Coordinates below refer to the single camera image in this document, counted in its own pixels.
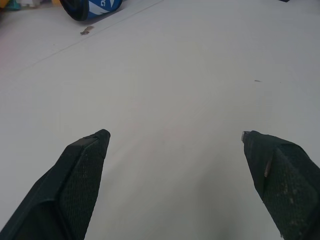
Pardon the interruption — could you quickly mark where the teal object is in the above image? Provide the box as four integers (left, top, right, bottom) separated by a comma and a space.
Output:
0, 0, 21, 12

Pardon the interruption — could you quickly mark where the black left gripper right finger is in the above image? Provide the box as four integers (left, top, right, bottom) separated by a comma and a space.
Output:
240, 130, 320, 240

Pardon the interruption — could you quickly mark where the small brown debris scrap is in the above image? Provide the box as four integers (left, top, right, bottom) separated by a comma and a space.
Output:
79, 25, 95, 35

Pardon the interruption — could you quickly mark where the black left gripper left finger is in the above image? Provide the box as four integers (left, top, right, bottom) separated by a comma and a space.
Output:
0, 128, 111, 240

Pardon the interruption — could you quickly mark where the blue and white bag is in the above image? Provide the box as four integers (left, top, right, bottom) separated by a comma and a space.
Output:
59, 0, 124, 22

